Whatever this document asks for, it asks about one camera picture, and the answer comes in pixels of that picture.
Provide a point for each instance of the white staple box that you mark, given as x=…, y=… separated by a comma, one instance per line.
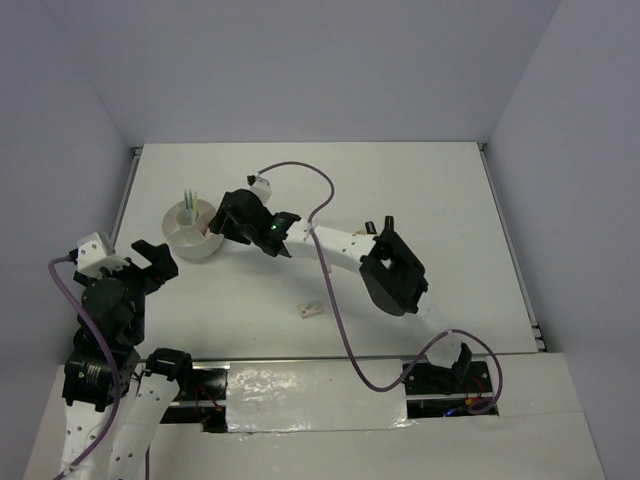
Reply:
x=311, y=309

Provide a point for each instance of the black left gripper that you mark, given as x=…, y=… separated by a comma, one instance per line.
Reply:
x=163, y=264

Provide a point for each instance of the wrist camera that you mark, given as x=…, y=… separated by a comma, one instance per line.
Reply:
x=260, y=187
x=96, y=256

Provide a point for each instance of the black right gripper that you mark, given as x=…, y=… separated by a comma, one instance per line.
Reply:
x=217, y=222

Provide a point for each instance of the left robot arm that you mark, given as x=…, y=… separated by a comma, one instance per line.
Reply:
x=114, y=399

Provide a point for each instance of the blue capped black highlighter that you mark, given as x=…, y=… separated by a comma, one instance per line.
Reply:
x=370, y=228

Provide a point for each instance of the pink capped black highlighter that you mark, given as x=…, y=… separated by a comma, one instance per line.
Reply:
x=389, y=223

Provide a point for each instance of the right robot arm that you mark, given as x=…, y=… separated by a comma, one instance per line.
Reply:
x=394, y=277

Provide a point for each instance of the white round container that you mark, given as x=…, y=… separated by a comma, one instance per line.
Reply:
x=187, y=240

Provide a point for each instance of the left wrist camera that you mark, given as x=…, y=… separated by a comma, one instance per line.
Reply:
x=96, y=256

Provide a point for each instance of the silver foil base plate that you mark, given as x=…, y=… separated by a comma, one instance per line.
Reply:
x=308, y=396

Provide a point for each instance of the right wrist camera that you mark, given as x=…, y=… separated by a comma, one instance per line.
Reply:
x=260, y=187

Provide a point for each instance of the yellow clear pen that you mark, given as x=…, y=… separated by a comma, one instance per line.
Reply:
x=193, y=205

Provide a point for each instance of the black mounting rail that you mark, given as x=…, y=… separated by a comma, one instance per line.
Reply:
x=431, y=392

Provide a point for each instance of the blue clear pen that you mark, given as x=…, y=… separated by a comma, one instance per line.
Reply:
x=188, y=206

